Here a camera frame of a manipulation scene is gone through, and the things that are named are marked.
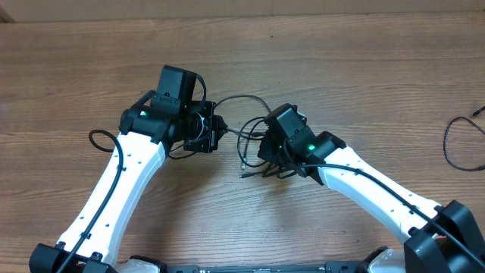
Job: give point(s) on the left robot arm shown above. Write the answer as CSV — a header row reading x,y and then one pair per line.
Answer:
x,y
163,120

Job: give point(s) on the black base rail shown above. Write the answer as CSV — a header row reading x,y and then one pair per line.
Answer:
x,y
327,267

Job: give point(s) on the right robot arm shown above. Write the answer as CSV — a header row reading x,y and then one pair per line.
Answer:
x,y
434,238

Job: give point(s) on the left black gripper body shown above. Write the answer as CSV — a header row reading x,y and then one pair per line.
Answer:
x,y
204,127

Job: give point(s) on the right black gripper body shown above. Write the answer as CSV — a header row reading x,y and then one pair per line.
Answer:
x,y
273,152

